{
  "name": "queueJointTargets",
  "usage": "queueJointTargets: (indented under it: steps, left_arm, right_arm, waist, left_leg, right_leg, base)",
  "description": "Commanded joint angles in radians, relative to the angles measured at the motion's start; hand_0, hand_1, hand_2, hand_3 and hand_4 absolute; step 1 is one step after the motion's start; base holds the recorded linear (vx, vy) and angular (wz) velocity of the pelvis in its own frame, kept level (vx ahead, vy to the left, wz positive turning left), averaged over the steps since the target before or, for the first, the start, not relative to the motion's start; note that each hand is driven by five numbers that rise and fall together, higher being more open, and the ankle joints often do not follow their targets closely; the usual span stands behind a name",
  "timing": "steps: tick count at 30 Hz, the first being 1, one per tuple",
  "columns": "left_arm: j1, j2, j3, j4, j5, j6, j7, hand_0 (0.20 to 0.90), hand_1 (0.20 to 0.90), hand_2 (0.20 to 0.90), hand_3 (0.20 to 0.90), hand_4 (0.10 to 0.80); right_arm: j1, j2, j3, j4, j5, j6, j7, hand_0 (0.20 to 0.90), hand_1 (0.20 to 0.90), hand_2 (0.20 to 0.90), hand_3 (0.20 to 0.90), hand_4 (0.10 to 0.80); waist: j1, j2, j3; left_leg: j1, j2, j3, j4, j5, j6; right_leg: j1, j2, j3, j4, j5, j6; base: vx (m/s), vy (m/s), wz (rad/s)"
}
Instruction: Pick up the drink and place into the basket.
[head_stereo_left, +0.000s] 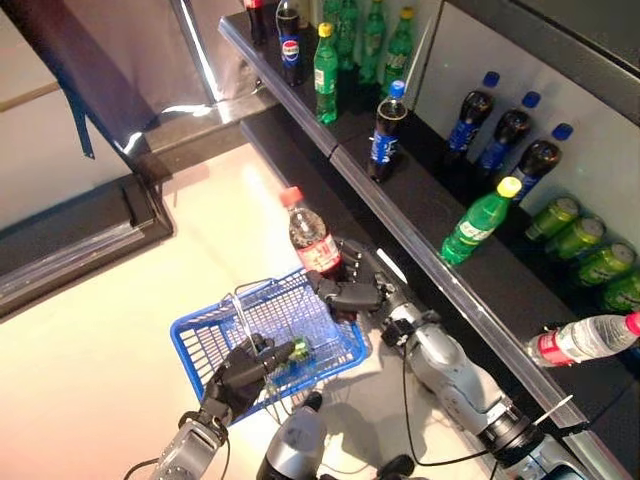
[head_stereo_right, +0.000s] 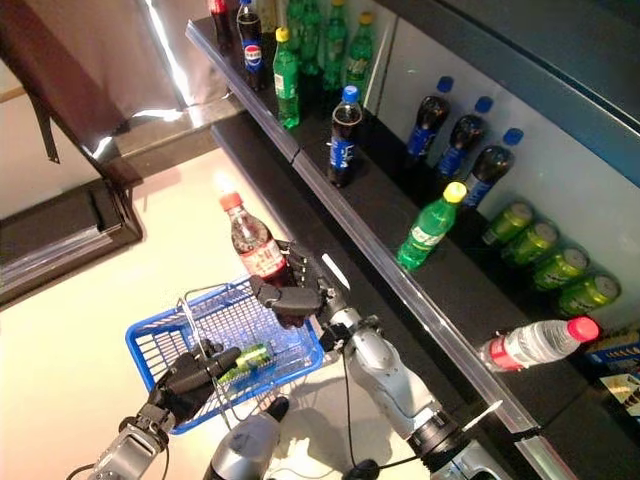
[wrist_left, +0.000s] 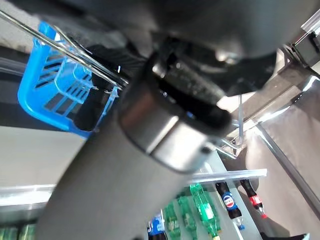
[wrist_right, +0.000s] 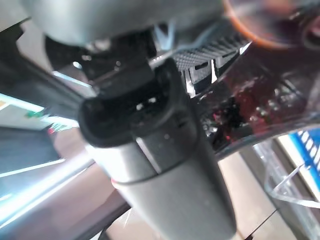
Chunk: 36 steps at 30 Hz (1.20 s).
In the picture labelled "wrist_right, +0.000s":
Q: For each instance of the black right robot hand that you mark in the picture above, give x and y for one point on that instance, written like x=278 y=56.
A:
x=175 y=175

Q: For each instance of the small Coca-Cola bottle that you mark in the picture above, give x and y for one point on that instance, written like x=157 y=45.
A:
x=262 y=100

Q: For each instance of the black shelf with clear rail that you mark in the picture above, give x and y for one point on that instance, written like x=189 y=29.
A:
x=27 y=147

